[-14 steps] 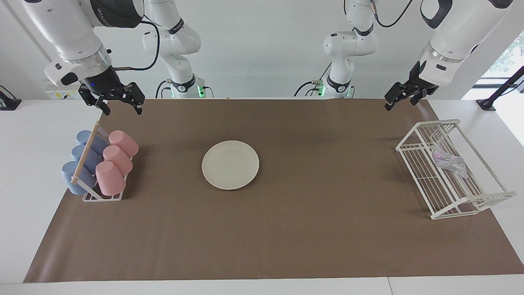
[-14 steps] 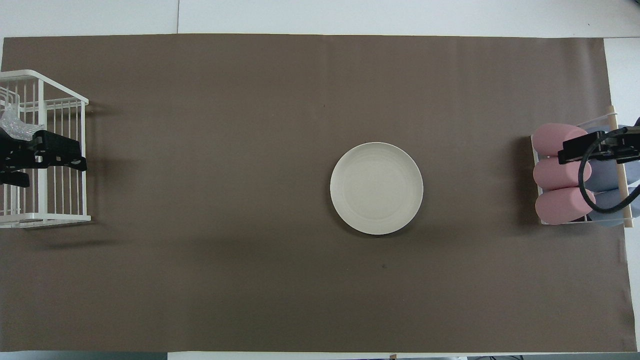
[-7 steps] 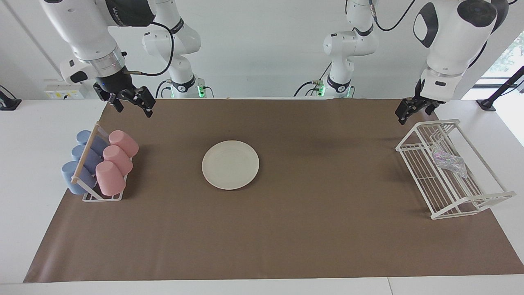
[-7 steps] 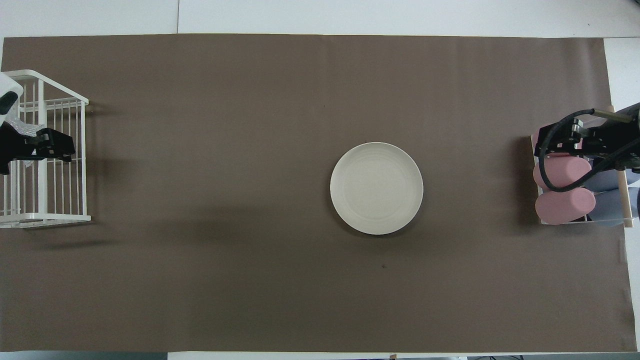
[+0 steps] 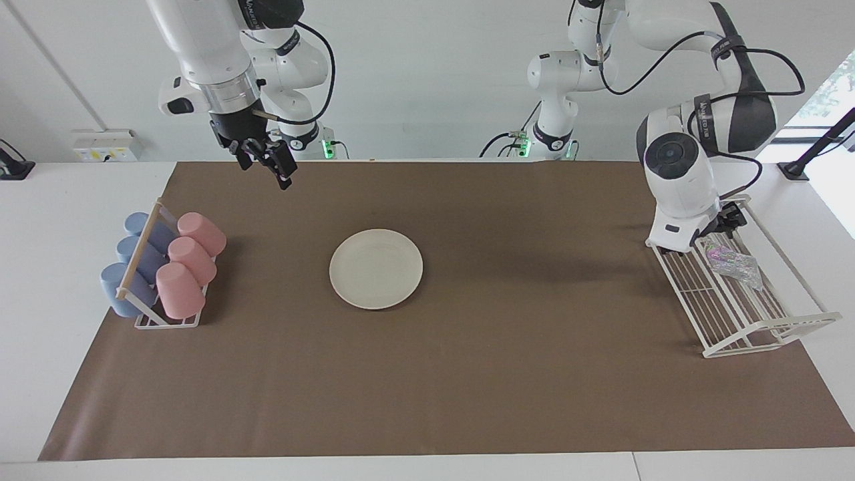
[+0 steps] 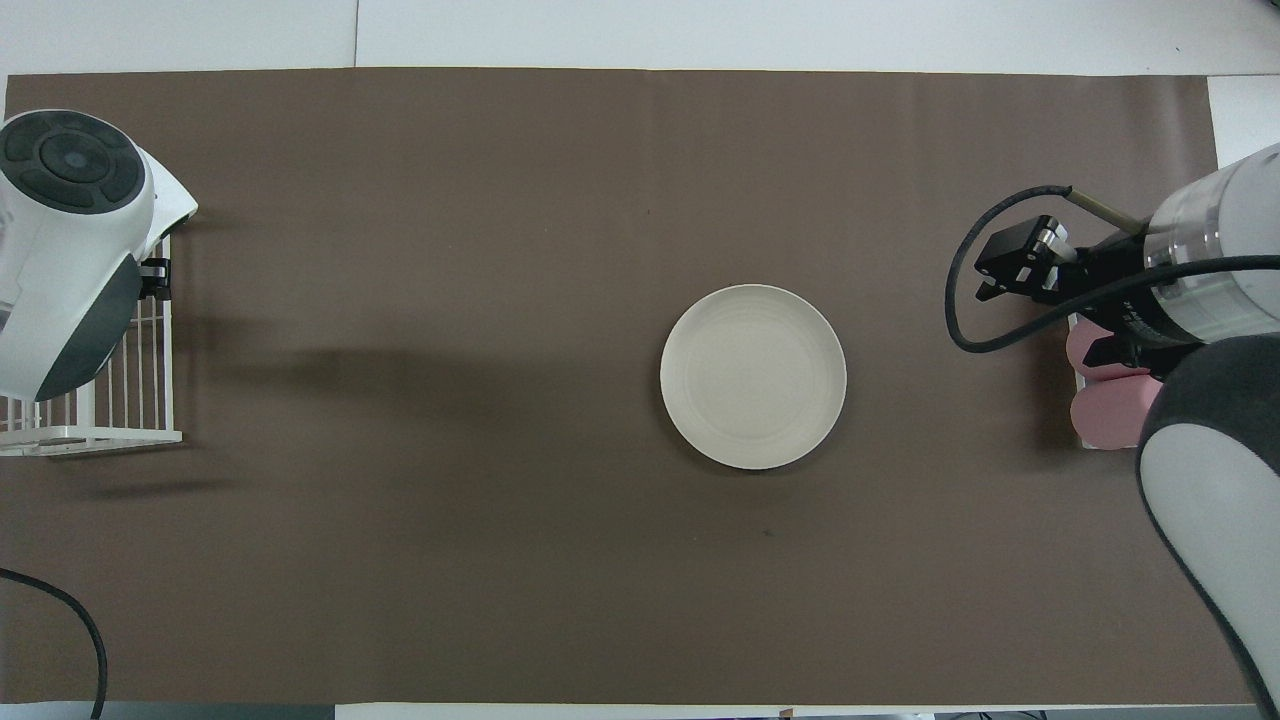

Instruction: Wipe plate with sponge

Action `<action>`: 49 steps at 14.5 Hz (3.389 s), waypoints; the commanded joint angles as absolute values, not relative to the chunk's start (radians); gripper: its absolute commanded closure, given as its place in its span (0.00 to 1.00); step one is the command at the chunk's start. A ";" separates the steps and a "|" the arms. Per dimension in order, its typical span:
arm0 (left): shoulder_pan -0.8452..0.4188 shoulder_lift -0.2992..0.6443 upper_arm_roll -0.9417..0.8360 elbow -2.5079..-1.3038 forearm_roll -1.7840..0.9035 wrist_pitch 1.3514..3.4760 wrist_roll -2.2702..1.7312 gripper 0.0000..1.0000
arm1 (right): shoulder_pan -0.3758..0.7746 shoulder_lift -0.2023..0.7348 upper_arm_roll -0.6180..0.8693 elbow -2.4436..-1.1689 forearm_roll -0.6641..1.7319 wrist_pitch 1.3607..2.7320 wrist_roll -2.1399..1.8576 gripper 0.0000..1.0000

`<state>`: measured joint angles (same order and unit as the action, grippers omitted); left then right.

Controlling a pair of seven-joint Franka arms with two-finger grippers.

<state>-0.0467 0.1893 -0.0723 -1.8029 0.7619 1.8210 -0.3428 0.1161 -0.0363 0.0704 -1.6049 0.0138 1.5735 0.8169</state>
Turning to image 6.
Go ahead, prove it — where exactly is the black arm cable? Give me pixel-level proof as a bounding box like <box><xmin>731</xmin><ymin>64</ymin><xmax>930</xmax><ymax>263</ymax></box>
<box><xmin>945</xmin><ymin>185</ymin><xmax>1280</xmax><ymax>354</ymax></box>
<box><xmin>0</xmin><ymin>567</ymin><xmax>108</xmax><ymax>720</ymax></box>

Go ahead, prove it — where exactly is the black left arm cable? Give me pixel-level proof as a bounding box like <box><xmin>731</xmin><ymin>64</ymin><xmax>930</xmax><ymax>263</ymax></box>
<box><xmin>0</xmin><ymin>567</ymin><xmax>108</xmax><ymax>720</ymax></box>

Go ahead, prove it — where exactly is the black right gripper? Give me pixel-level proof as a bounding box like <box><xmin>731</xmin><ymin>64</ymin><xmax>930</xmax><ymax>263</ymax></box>
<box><xmin>975</xmin><ymin>215</ymin><xmax>1207</xmax><ymax>377</ymax></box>

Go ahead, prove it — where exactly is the round cream plate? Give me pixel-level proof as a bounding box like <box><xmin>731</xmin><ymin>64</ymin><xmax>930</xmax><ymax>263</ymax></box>
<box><xmin>660</xmin><ymin>285</ymin><xmax>848</xmax><ymax>471</ymax></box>

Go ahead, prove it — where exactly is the pink cup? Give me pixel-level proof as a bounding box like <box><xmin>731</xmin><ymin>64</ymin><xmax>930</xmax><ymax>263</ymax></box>
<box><xmin>1065</xmin><ymin>322</ymin><xmax>1151</xmax><ymax>382</ymax></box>
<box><xmin>1070</xmin><ymin>376</ymin><xmax>1167</xmax><ymax>451</ymax></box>

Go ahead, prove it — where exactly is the white wire dish rack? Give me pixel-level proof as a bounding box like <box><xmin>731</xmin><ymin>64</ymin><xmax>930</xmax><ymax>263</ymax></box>
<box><xmin>0</xmin><ymin>232</ymin><xmax>184</xmax><ymax>459</ymax></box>

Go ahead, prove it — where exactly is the brown table mat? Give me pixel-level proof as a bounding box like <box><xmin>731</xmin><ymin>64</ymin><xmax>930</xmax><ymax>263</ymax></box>
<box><xmin>0</xmin><ymin>67</ymin><xmax>1256</xmax><ymax>707</ymax></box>

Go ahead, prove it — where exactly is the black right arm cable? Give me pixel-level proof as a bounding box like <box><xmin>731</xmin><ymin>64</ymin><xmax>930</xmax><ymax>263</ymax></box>
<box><xmin>945</xmin><ymin>185</ymin><xmax>1280</xmax><ymax>354</ymax></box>

